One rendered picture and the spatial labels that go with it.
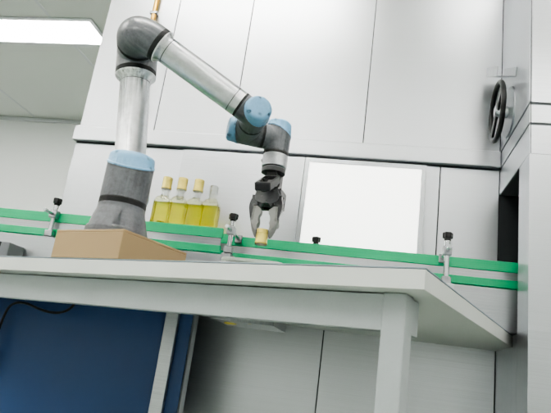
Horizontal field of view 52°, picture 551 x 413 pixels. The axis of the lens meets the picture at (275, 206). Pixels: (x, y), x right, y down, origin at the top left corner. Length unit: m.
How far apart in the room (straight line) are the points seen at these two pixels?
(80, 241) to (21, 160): 4.99
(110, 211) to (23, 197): 4.79
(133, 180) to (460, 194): 1.15
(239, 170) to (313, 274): 1.16
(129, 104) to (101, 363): 0.77
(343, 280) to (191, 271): 0.32
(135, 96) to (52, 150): 4.56
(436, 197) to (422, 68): 0.51
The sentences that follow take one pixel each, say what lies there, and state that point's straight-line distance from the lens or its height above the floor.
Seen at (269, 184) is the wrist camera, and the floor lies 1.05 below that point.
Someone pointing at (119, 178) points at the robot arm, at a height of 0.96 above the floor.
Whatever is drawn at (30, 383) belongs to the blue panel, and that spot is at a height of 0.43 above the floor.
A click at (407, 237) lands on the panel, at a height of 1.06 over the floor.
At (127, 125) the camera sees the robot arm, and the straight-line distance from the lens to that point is 1.61.
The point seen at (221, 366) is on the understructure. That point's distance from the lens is 1.99.
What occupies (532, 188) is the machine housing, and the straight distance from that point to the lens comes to 1.70.
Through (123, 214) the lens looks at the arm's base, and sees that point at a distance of 1.38.
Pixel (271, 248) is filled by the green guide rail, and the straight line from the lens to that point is 1.80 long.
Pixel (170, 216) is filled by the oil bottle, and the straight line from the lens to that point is 1.93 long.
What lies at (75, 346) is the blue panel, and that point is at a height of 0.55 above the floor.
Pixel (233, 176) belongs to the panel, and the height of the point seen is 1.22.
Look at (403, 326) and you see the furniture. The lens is 0.93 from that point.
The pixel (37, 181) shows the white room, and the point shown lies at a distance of 6.13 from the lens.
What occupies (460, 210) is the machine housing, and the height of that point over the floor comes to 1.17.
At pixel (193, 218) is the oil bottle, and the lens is 1.91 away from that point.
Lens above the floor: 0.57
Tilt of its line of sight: 16 degrees up
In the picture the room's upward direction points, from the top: 8 degrees clockwise
